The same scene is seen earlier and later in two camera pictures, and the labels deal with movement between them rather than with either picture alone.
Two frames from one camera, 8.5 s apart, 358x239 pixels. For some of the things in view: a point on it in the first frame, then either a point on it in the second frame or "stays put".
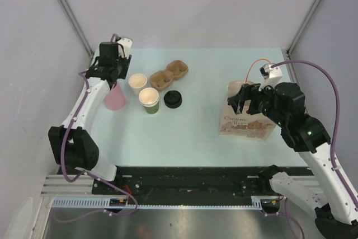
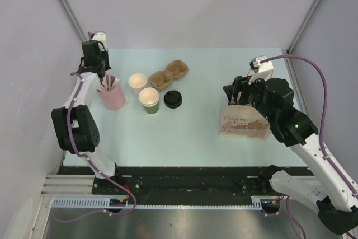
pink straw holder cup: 114,99 stays put
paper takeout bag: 244,125 stays put
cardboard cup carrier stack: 163,80 stays put
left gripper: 125,62 to 105,53
